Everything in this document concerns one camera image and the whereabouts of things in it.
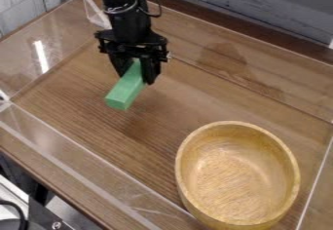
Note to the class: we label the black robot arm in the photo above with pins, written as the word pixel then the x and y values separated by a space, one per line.
pixel 131 39

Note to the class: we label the clear acrylic corner bracket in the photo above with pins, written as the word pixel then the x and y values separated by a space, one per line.
pixel 95 15

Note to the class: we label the brown wooden bowl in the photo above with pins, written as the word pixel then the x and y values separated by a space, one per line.
pixel 238 176

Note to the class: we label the green rectangular block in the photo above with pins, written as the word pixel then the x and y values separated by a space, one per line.
pixel 127 88

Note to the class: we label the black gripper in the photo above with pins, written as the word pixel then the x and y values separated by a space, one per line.
pixel 131 39

